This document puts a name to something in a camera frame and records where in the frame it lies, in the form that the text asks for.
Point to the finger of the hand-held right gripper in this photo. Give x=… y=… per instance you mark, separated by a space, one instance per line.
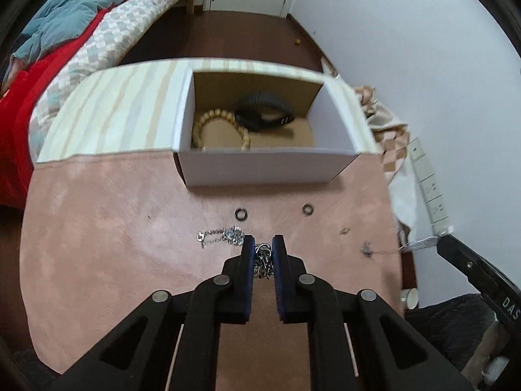
x=480 y=271

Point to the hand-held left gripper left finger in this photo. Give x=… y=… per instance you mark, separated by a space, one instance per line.
x=246 y=269

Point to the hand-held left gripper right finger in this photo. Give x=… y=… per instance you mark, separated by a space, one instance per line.
x=279 y=269

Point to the white cardboard box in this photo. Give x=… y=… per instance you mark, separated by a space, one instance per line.
x=264 y=167

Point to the dark fluffy cushion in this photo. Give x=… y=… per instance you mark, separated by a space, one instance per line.
x=447 y=326

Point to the white cup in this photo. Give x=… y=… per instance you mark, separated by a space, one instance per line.
x=411 y=298

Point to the white power strip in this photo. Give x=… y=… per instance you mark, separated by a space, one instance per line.
x=431 y=187

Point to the beige checkered cloth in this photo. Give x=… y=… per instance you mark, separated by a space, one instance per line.
x=390 y=146

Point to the black wristband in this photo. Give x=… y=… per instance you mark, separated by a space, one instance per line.
x=254 y=114

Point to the bed with red blanket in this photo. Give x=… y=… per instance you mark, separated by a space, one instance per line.
x=20 y=130

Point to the grey white checkered quilt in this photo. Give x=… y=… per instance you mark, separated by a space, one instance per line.
x=101 y=44

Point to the blue-grey blanket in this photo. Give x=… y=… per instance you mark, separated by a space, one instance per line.
x=69 y=12

